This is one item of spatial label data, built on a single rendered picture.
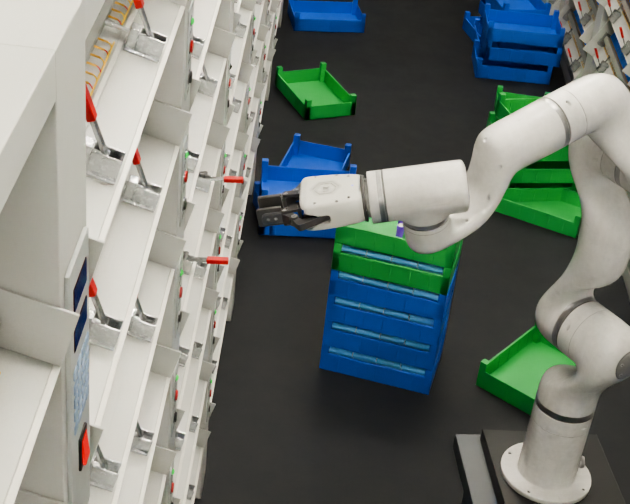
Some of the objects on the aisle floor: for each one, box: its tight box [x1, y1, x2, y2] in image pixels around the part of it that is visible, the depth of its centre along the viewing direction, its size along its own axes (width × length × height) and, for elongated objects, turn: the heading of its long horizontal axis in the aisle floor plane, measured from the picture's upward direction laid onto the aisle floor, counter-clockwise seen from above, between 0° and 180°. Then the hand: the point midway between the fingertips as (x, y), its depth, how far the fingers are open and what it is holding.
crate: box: [319, 332, 446, 395], centre depth 339 cm, size 30×20×8 cm
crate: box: [476, 322, 576, 416], centre depth 338 cm, size 30×20×8 cm
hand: (270, 210), depth 201 cm, fingers open, 3 cm apart
